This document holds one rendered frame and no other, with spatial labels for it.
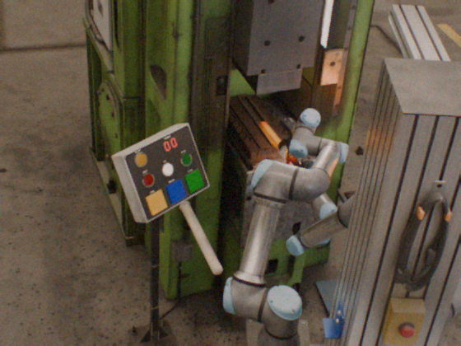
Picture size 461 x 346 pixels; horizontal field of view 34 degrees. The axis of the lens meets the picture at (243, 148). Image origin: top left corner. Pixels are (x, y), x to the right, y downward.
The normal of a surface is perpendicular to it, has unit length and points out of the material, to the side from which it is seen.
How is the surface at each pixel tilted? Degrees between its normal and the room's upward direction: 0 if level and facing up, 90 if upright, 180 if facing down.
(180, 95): 90
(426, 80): 0
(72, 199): 0
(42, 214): 0
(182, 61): 90
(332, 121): 90
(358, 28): 90
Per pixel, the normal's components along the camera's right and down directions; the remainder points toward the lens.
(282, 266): 0.37, 0.56
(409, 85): 0.07, -0.81
